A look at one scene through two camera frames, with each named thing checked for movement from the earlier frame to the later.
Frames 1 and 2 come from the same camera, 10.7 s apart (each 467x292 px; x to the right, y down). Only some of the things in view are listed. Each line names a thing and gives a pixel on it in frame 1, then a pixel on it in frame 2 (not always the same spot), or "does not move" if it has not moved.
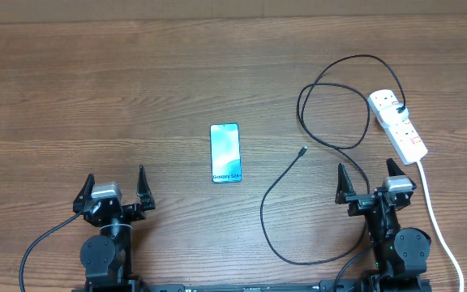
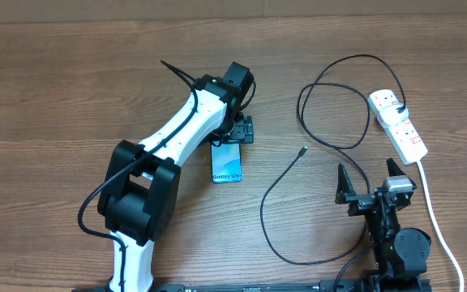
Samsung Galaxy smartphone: [225, 152] does not move
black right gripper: [358, 202] does not move
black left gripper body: [134, 212] to [242, 131]
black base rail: [324, 287] does not move
